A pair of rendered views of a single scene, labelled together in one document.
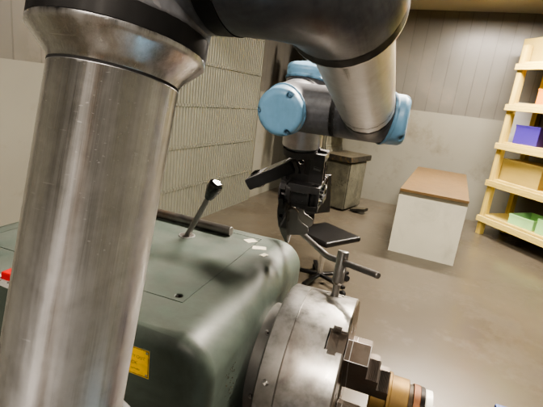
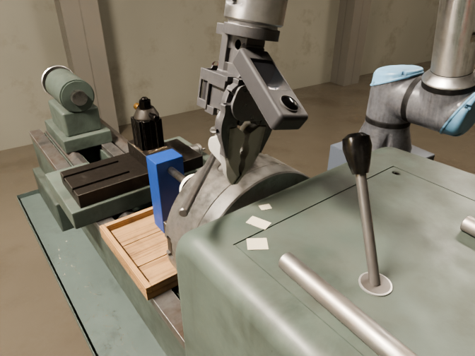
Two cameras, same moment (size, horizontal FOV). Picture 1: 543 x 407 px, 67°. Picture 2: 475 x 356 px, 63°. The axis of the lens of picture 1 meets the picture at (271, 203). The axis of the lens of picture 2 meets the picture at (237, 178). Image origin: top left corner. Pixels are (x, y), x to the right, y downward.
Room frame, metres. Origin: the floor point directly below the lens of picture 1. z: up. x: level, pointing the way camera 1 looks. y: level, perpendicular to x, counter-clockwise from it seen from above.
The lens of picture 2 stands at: (1.21, 0.23, 1.57)
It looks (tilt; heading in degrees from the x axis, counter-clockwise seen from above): 30 degrees down; 215
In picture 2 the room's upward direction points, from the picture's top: straight up
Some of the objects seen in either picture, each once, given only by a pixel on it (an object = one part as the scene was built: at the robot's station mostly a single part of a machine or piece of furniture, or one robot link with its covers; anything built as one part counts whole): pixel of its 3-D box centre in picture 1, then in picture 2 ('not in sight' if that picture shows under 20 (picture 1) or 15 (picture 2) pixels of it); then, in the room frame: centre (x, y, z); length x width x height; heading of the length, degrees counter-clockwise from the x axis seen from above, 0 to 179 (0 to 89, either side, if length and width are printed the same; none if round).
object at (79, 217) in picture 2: not in sight; (136, 174); (0.44, -0.74, 0.90); 0.53 x 0.30 x 0.06; 162
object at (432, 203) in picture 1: (431, 207); not in sight; (5.33, -2.14, 0.38); 2.22 x 0.71 x 0.75; 157
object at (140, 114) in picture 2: not in sight; (145, 111); (0.41, -0.68, 1.14); 0.08 x 0.08 x 0.03
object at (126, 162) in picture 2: not in sight; (134, 169); (0.47, -0.70, 0.95); 0.43 x 0.18 x 0.04; 162
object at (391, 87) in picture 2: not in sight; (396, 92); (0.18, 0.01, 1.27); 0.13 x 0.12 x 0.14; 72
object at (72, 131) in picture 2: not in sight; (72, 105); (0.31, -1.27, 1.01); 0.30 x 0.20 x 0.29; 72
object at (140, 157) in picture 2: not in sight; (154, 154); (0.42, -0.65, 1.00); 0.20 x 0.10 x 0.05; 72
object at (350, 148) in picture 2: (212, 190); (358, 152); (0.82, 0.12, 1.38); 0.04 x 0.03 x 0.05; 72
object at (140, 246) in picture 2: not in sight; (181, 233); (0.59, -0.39, 0.89); 0.36 x 0.30 x 0.04; 162
